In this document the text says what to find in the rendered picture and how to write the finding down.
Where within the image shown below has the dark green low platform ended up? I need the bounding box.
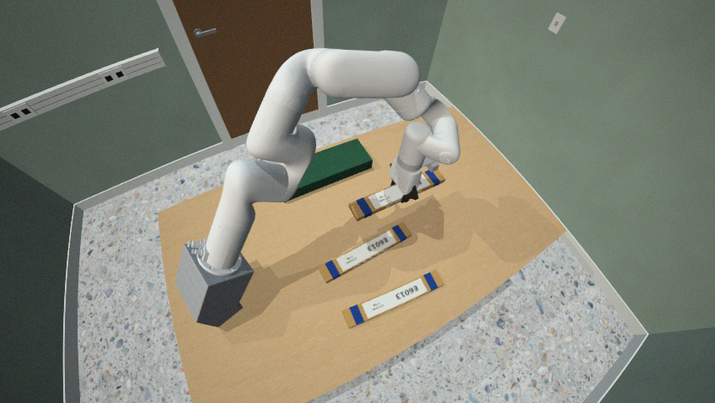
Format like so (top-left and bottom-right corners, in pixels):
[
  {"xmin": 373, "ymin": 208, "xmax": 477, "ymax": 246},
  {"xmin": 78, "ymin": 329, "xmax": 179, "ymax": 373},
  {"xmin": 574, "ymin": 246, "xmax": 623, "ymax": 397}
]
[{"xmin": 287, "ymin": 139, "xmax": 373, "ymax": 202}]

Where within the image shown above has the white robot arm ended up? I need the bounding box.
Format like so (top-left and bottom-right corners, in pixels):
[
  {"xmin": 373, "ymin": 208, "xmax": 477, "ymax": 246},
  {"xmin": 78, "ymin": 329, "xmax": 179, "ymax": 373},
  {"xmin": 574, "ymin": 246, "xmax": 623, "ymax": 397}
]
[{"xmin": 187, "ymin": 48, "xmax": 460, "ymax": 277}]

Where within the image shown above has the cardboard welding electrode pack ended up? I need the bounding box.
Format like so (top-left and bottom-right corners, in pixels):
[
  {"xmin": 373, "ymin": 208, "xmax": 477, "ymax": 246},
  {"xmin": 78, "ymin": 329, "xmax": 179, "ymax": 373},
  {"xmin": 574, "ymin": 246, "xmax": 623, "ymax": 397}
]
[{"xmin": 318, "ymin": 222, "xmax": 411, "ymax": 283}]

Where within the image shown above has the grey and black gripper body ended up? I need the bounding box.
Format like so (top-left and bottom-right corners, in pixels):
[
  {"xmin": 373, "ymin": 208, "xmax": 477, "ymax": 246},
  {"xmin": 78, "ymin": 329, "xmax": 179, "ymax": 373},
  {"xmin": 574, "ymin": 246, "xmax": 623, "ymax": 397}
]
[{"xmin": 390, "ymin": 154, "xmax": 422, "ymax": 195}]

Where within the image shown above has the tan cardboard pack with blue bands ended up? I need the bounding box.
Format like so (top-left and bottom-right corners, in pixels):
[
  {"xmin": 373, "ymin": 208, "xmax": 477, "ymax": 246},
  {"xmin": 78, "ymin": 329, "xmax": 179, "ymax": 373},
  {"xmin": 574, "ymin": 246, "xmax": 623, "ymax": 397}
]
[{"xmin": 342, "ymin": 270, "xmax": 444, "ymax": 328}]

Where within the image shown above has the tan welding electrode pack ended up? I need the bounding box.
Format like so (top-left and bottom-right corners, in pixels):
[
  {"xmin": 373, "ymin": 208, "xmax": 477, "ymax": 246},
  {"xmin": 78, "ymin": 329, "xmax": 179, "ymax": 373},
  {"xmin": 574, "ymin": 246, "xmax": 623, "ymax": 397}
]
[{"xmin": 348, "ymin": 169, "xmax": 446, "ymax": 221}]

